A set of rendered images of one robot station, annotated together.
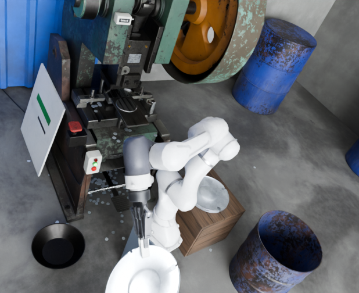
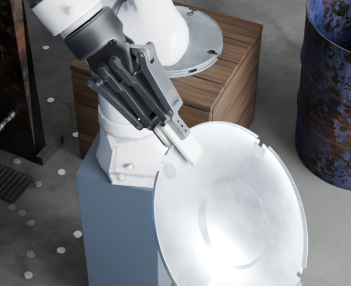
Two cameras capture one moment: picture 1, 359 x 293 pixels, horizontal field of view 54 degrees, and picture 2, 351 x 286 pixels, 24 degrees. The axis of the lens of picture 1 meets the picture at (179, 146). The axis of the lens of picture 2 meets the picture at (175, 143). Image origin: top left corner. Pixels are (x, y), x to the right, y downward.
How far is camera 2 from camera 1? 0.37 m
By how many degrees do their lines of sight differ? 14
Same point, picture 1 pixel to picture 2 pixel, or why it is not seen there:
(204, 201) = not seen: hidden behind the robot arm
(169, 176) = not seen: hidden behind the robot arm
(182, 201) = (161, 40)
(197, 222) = (191, 105)
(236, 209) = (244, 34)
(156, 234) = (142, 165)
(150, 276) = (232, 193)
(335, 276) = not seen: outside the picture
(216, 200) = (196, 40)
